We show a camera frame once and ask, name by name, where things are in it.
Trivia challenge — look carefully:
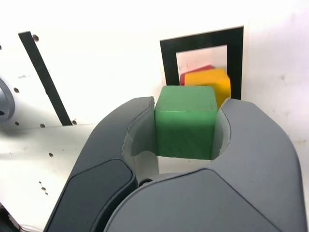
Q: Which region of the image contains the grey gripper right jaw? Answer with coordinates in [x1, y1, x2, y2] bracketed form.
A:
[105, 97, 303, 232]

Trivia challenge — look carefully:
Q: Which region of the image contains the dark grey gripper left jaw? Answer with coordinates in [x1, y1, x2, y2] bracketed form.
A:
[44, 96, 160, 232]

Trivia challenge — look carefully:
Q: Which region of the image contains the green cube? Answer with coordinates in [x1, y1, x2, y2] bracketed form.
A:
[154, 85, 218, 161]

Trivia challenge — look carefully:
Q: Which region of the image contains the yellow cube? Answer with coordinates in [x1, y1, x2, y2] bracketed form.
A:
[184, 68, 232, 110]

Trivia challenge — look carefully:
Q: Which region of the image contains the red cube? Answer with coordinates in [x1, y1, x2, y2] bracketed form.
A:
[180, 65, 216, 86]

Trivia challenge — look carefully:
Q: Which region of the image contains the black tape square outline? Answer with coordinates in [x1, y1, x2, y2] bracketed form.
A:
[159, 27, 244, 101]

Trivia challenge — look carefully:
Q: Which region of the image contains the black tape strip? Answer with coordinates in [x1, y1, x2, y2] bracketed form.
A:
[18, 31, 73, 127]

